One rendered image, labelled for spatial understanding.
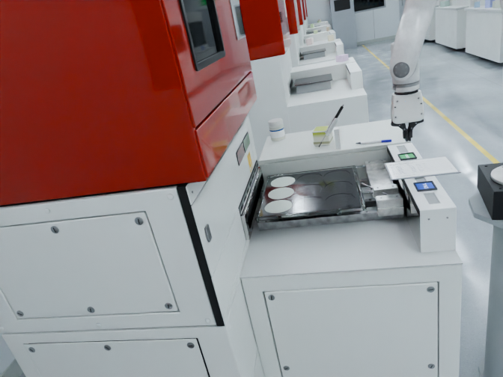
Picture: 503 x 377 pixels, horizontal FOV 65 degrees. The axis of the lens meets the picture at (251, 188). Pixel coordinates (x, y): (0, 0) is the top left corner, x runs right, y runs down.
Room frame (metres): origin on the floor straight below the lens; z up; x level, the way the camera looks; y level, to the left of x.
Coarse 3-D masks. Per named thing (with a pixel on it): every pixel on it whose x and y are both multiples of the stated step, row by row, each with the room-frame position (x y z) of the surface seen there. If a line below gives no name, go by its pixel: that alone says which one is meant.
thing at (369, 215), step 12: (312, 216) 1.21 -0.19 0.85; (324, 216) 1.20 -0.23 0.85; (336, 216) 1.18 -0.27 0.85; (348, 216) 1.17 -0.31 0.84; (360, 216) 1.16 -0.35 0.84; (372, 216) 1.16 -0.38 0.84; (384, 216) 1.15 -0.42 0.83; (396, 216) 1.14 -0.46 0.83; (264, 228) 1.24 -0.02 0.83; (276, 228) 1.23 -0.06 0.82
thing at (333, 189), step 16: (288, 176) 1.50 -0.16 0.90; (304, 176) 1.47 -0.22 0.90; (320, 176) 1.44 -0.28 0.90; (336, 176) 1.41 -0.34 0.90; (352, 176) 1.37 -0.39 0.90; (304, 192) 1.32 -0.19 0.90; (320, 192) 1.29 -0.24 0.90; (336, 192) 1.26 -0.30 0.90; (352, 192) 1.24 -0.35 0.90; (304, 208) 1.20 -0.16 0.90; (320, 208) 1.17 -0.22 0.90; (336, 208) 1.15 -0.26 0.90
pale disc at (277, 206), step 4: (276, 200) 1.30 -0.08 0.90; (280, 200) 1.29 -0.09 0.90; (284, 200) 1.28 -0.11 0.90; (288, 200) 1.28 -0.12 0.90; (268, 204) 1.28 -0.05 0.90; (272, 204) 1.27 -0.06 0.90; (276, 204) 1.27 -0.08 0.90; (280, 204) 1.26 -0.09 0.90; (284, 204) 1.25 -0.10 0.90; (288, 204) 1.25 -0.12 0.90; (292, 204) 1.24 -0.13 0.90; (264, 208) 1.26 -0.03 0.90; (268, 208) 1.25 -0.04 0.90; (272, 208) 1.24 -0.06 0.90; (276, 208) 1.24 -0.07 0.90; (280, 208) 1.23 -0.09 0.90; (284, 208) 1.22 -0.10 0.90; (288, 208) 1.22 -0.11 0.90; (272, 212) 1.21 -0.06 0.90; (276, 212) 1.20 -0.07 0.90
